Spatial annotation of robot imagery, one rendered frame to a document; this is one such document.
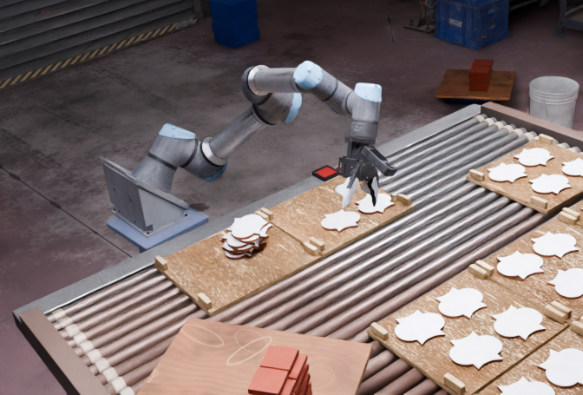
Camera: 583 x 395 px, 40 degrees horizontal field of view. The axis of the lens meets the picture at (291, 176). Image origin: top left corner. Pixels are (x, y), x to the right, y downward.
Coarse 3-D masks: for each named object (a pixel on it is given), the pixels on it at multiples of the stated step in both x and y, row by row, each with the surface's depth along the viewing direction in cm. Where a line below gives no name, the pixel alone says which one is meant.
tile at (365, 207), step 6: (366, 198) 276; (378, 198) 276; (384, 198) 275; (390, 198) 275; (360, 204) 273; (366, 204) 273; (372, 204) 272; (378, 204) 272; (384, 204) 272; (390, 204) 271; (360, 210) 270; (366, 210) 269; (372, 210) 269; (378, 210) 268; (384, 210) 270
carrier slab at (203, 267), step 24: (216, 240) 263; (264, 240) 260; (288, 240) 259; (168, 264) 253; (192, 264) 252; (216, 264) 251; (240, 264) 250; (264, 264) 248; (288, 264) 247; (312, 264) 248; (192, 288) 240; (216, 288) 239; (240, 288) 238; (264, 288) 239; (216, 312) 231
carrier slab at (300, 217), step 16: (320, 192) 285; (384, 192) 281; (272, 208) 278; (288, 208) 277; (304, 208) 276; (320, 208) 275; (336, 208) 274; (352, 208) 273; (400, 208) 270; (272, 224) 270; (288, 224) 268; (304, 224) 267; (320, 224) 266; (368, 224) 264; (384, 224) 265; (304, 240) 258; (320, 240) 257; (336, 240) 257; (352, 240) 257
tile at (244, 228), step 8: (248, 216) 259; (256, 216) 258; (240, 224) 255; (248, 224) 255; (256, 224) 254; (264, 224) 254; (232, 232) 251; (240, 232) 251; (248, 232) 251; (256, 232) 250
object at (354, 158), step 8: (352, 144) 227; (360, 144) 226; (368, 144) 227; (352, 152) 228; (344, 160) 227; (352, 160) 225; (360, 160) 225; (368, 160) 225; (344, 168) 227; (352, 168) 226; (360, 168) 223; (368, 168) 226; (344, 176) 227; (360, 176) 224; (368, 176) 226
